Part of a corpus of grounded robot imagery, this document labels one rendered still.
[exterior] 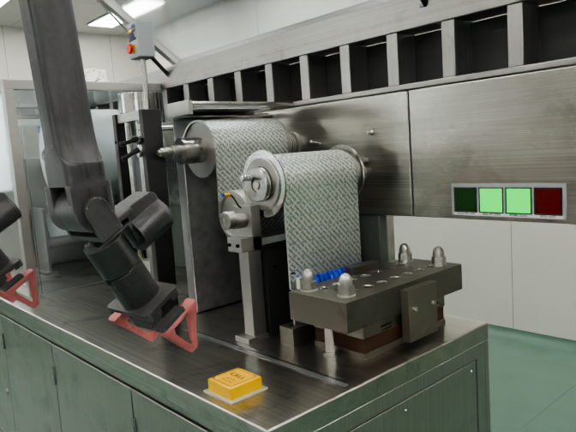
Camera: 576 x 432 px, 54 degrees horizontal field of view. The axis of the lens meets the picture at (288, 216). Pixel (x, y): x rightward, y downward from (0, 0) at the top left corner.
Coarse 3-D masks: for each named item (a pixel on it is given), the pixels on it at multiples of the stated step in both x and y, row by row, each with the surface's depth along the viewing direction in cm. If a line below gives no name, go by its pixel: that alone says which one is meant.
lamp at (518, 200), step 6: (510, 192) 117; (516, 192) 116; (522, 192) 115; (528, 192) 115; (510, 198) 118; (516, 198) 117; (522, 198) 116; (528, 198) 115; (510, 204) 118; (516, 204) 117; (522, 204) 116; (528, 204) 115; (510, 210) 118; (516, 210) 117; (522, 210) 116; (528, 210) 115
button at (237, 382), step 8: (216, 376) 103; (224, 376) 103; (232, 376) 102; (240, 376) 102; (248, 376) 102; (256, 376) 102; (208, 384) 102; (216, 384) 100; (224, 384) 99; (232, 384) 99; (240, 384) 99; (248, 384) 100; (256, 384) 101; (216, 392) 101; (224, 392) 99; (232, 392) 98; (240, 392) 99; (248, 392) 100
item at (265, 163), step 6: (252, 162) 126; (258, 162) 125; (264, 162) 123; (270, 162) 122; (354, 162) 138; (270, 168) 122; (246, 174) 128; (270, 174) 122; (276, 174) 121; (276, 180) 121; (276, 186) 121; (276, 192) 122; (270, 198) 123; (276, 198) 122; (258, 204) 127; (264, 204) 125; (270, 204) 124
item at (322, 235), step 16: (288, 208) 122; (304, 208) 126; (320, 208) 129; (336, 208) 132; (352, 208) 136; (288, 224) 123; (304, 224) 126; (320, 224) 129; (336, 224) 133; (352, 224) 136; (288, 240) 123; (304, 240) 126; (320, 240) 129; (336, 240) 133; (352, 240) 137; (288, 256) 123; (304, 256) 126; (320, 256) 129; (336, 256) 133; (352, 256) 137; (288, 272) 124; (320, 272) 130
